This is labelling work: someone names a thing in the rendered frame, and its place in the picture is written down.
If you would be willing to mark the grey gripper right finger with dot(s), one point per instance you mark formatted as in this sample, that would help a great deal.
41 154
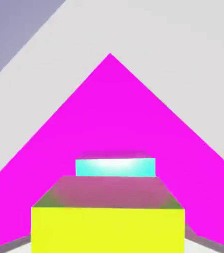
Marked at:
198 244

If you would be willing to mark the large magenta box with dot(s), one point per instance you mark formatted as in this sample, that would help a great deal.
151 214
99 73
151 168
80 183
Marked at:
112 110

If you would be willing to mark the small cyan cube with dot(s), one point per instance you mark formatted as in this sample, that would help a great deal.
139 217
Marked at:
114 168

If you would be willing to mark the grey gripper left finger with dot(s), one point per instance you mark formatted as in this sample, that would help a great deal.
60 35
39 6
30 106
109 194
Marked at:
15 246

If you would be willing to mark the small yellow cube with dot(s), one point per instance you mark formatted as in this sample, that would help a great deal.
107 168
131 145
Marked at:
108 229

